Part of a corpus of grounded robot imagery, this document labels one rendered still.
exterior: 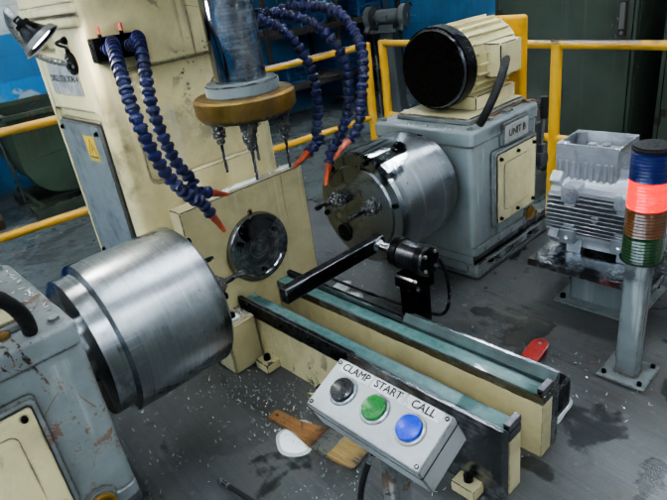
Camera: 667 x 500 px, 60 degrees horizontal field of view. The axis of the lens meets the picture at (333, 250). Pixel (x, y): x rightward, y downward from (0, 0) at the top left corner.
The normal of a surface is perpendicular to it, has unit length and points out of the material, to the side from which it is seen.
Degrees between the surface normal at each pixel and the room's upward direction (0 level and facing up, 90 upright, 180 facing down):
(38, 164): 86
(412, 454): 24
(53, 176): 89
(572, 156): 90
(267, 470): 0
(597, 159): 90
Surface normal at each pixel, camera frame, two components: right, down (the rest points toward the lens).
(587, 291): -0.72, 0.39
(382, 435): -0.41, -0.66
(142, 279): 0.29, -0.58
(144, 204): 0.69, 0.23
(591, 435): -0.13, -0.89
